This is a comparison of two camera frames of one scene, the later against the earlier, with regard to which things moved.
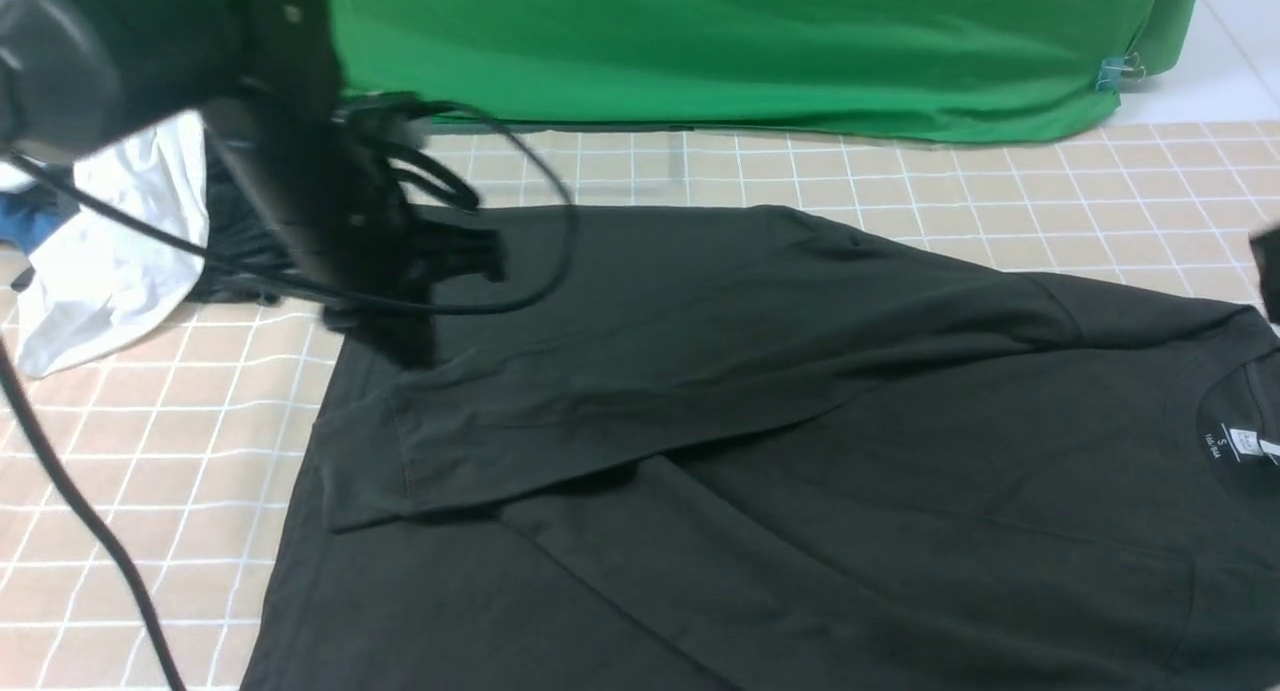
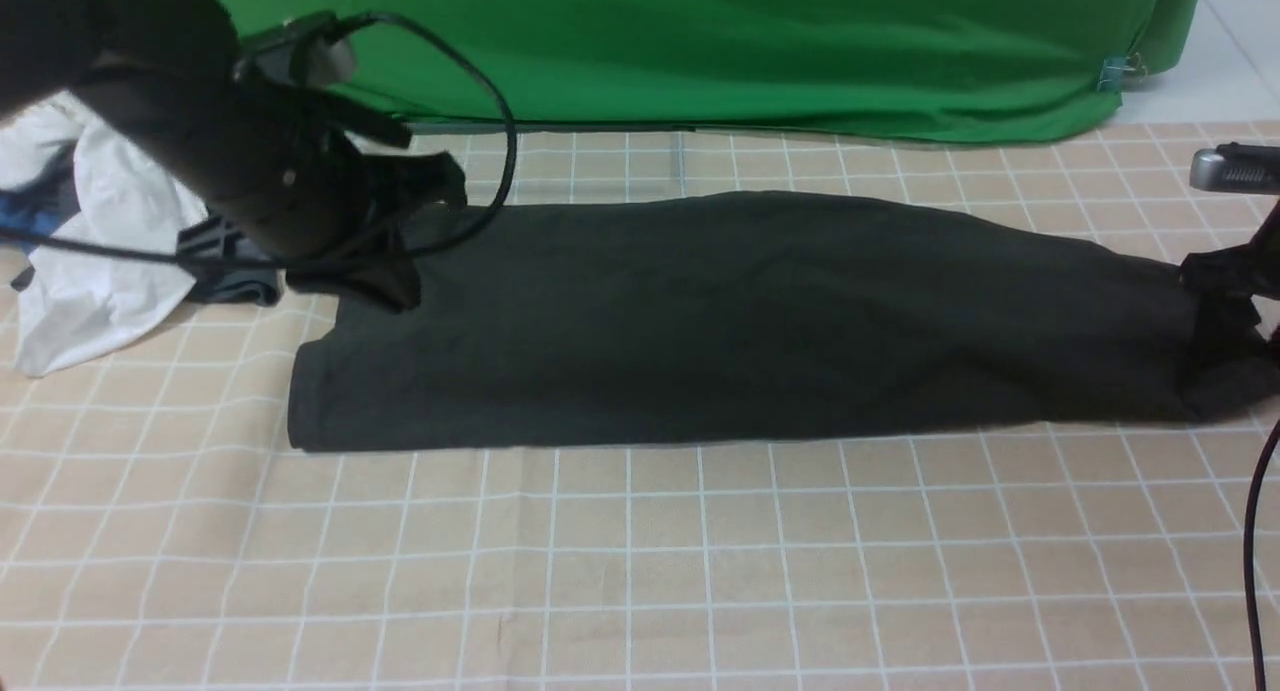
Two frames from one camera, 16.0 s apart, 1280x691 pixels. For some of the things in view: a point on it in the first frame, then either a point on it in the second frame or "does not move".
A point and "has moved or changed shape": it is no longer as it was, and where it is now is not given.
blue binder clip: x=1112 y=70 does not move
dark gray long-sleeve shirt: x=750 y=448 has moved or changed shape
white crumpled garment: x=100 y=278 does not move
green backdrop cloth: x=962 y=55 does not move
